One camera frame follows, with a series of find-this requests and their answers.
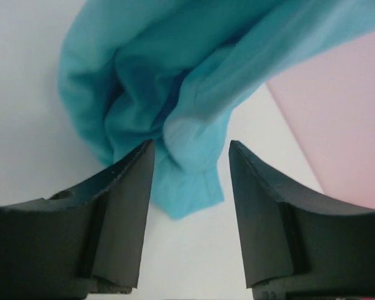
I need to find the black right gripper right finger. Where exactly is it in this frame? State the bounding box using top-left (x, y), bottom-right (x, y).
top-left (229, 141), bottom-right (375, 299)

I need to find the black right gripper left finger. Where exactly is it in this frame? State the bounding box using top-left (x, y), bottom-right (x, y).
top-left (0, 141), bottom-right (154, 299)

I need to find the teal t-shirt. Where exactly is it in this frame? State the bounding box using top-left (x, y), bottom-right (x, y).
top-left (57, 1), bottom-right (375, 219)

